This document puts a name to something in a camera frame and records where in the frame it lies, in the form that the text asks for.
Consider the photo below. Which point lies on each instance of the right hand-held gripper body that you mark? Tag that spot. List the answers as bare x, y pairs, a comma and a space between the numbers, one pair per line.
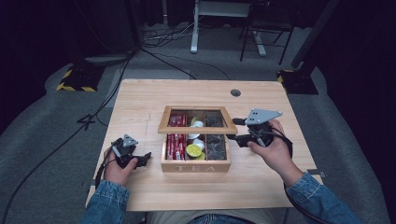
261, 133

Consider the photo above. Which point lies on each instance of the person's left hand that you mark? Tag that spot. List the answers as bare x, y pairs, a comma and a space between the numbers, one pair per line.
116, 174

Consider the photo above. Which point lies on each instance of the bundle of red tea sachets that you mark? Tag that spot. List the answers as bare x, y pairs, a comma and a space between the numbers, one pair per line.
176, 146

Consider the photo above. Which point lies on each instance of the green-lidded capsule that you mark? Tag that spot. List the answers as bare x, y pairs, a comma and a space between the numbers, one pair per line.
202, 156
194, 120
193, 151

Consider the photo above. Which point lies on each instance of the wooden tea box glass lid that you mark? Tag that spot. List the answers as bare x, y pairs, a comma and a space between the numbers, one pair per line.
196, 165

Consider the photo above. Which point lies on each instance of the metal table edge bracket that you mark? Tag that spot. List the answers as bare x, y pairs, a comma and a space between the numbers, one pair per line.
85, 184
316, 172

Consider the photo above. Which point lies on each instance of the dark slanted pole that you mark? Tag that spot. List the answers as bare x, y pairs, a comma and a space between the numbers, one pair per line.
311, 37

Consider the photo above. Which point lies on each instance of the pile of dark tea bags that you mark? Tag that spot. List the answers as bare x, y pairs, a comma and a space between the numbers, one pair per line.
215, 147

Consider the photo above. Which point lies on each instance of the white capsule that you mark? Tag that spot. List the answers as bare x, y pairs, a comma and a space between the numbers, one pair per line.
197, 124
193, 136
199, 143

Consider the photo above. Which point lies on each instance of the white desk frame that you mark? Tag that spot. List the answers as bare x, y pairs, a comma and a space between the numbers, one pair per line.
195, 37

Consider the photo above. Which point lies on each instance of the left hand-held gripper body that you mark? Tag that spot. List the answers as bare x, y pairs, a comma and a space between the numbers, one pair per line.
124, 152

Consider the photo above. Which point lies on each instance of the person's lap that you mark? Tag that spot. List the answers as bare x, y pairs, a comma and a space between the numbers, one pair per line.
202, 216

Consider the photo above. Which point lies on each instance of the yellow-black striped stand base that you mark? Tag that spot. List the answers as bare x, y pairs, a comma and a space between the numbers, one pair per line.
81, 77
299, 84

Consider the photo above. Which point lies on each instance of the grey table grommet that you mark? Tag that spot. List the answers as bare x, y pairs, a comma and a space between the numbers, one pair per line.
235, 92

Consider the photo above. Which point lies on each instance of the black chair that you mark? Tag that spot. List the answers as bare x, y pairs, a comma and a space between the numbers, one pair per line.
264, 23

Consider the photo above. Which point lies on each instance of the person's right hand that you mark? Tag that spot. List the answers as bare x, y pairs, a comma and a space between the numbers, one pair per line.
278, 158

